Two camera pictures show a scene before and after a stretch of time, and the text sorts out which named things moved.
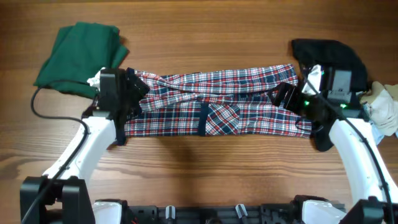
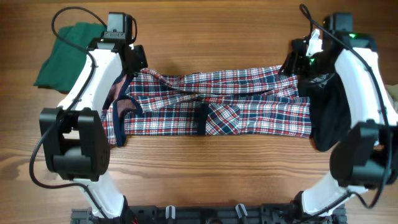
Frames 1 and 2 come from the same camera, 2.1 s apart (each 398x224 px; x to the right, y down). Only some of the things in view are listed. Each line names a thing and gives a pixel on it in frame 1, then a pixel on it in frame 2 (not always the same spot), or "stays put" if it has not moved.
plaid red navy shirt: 231,101 stays put
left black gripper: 135,94 -> 142,62
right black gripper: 282,89 -> 293,64
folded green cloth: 79,51 stays put
